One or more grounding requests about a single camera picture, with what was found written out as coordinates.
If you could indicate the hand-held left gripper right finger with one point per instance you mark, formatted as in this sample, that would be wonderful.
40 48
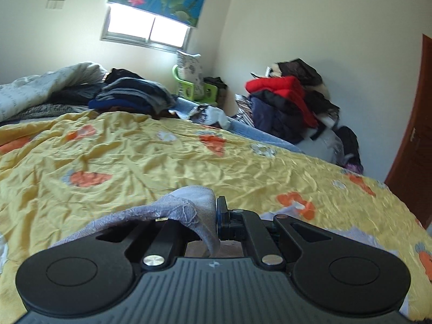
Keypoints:
219 214

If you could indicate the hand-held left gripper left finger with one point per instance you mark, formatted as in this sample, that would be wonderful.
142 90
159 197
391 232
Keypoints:
162 239

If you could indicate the light grey lace-trimmed small garment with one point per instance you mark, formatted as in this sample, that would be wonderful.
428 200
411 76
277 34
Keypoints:
189 209

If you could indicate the stack of folded dark clothes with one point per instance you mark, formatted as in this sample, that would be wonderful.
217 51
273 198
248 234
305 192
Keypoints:
135 94

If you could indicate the pile of dark clothes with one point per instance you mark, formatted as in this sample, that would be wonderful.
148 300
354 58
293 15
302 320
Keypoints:
307 72

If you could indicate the yellow floral bed sheet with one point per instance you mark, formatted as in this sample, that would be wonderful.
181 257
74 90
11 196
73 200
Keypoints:
152 162

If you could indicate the blue and white garment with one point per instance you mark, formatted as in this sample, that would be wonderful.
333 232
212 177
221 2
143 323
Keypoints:
256 131

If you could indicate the black and white printed bag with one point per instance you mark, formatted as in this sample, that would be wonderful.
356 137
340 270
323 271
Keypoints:
207 114

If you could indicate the navy jacket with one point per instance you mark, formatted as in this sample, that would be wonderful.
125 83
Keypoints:
273 114

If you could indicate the large grey white bag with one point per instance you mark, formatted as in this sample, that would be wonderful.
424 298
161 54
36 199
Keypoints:
320 148

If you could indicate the green plastic chair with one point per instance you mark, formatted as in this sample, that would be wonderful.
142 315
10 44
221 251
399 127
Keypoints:
209 92

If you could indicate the dark olive bag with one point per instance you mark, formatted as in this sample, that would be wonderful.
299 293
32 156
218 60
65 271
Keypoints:
219 86

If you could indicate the purple cloth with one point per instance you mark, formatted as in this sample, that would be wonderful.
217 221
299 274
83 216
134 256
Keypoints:
354 168

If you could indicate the red jacket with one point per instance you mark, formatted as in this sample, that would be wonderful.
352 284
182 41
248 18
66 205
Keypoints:
287 87

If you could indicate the floral patterned pillow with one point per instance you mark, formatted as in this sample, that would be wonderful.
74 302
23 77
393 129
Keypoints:
190 69

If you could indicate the grey knit blanket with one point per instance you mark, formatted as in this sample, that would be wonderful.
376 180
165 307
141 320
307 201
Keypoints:
37 109

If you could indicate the white quilt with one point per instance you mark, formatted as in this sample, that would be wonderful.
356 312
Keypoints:
40 84

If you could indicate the brown wooden door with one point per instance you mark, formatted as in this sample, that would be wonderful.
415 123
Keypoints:
413 141

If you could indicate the window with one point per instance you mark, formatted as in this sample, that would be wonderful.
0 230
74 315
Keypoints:
131 23

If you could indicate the white wall switch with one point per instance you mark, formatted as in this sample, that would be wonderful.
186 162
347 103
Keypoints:
55 4

